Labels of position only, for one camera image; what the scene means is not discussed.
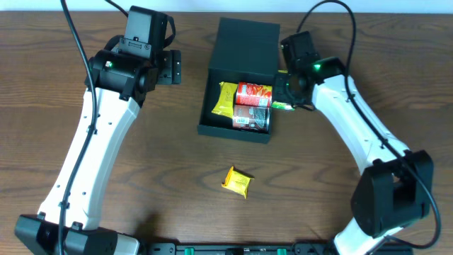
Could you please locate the green white snack packet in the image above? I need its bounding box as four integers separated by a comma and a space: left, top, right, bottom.
271, 101, 294, 111

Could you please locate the bright red Pringles can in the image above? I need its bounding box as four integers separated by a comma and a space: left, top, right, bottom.
235, 82, 273, 108

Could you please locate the dark red Pringles can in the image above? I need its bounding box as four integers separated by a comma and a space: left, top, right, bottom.
232, 105, 270, 132

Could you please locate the long yellow snack packet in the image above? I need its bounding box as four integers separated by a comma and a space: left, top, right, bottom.
212, 81, 238, 118

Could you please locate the small yellow snack packet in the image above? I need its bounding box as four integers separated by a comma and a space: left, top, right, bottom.
222, 166, 254, 199

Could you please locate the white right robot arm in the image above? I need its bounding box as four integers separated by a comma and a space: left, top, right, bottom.
274, 53, 441, 254

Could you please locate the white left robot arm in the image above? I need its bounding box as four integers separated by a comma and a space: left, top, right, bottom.
15, 48, 181, 254

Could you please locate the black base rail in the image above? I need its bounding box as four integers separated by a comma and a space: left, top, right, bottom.
139, 236, 413, 255

